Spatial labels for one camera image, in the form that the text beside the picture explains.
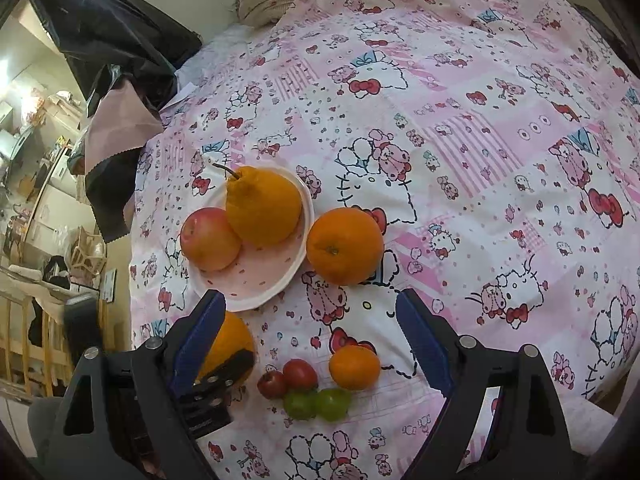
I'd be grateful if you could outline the medium orange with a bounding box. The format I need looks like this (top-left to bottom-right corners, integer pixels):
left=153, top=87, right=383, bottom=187
left=197, top=311, right=256, bottom=388

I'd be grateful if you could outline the dark shiny cloth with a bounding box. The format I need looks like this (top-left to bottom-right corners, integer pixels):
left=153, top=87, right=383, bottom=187
left=32, top=0, right=202, bottom=108

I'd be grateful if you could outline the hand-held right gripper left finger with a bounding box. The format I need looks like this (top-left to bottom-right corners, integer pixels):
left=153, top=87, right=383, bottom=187
left=42, top=289, right=227, bottom=480

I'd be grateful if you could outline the pear-shaped orange citrus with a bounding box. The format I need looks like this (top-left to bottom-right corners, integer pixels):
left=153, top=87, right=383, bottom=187
left=211, top=162, right=303, bottom=248

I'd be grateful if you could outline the small red fruit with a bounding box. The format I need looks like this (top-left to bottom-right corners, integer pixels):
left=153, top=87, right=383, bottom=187
left=282, top=358, right=319, bottom=391
left=257, top=370, right=288, bottom=399

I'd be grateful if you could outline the small green fruit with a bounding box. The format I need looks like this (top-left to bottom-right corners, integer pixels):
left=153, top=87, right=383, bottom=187
left=283, top=390, right=317, bottom=421
left=315, top=388, right=352, bottom=421

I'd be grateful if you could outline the red apple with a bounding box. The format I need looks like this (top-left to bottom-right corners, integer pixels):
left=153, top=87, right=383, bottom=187
left=179, top=207, right=242, bottom=272

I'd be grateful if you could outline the pink cartoon printed blanket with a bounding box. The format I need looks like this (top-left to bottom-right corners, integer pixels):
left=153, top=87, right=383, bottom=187
left=127, top=0, right=640, bottom=480

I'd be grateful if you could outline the beige wooden stool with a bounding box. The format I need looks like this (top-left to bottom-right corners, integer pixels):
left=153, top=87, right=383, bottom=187
left=71, top=226, right=109, bottom=285

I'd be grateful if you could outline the person's grey trouser leg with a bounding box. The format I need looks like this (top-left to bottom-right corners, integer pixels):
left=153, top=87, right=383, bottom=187
left=27, top=394, right=76, bottom=461

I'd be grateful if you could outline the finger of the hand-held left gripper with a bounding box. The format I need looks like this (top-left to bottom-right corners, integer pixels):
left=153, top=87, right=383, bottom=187
left=184, top=350, right=256, bottom=440

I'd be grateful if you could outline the large round orange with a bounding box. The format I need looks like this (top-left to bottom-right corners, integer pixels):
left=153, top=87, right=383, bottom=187
left=306, top=207, right=385, bottom=286

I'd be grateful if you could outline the small mandarin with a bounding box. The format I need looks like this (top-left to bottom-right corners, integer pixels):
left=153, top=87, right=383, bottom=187
left=328, top=345, right=382, bottom=391

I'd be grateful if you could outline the wooden crib rail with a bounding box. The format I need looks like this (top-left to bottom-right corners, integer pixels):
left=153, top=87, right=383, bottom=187
left=0, top=267, right=110, bottom=398

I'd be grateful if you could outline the white paper sheet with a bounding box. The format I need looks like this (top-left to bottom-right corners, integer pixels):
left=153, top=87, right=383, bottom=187
left=159, top=79, right=202, bottom=111

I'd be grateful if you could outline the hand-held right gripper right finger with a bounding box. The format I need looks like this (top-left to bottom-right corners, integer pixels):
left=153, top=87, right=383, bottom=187
left=395, top=288, right=596, bottom=480

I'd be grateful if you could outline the pink rimmed white plate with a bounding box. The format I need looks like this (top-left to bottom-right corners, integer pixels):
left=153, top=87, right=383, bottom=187
left=186, top=165, right=314, bottom=312

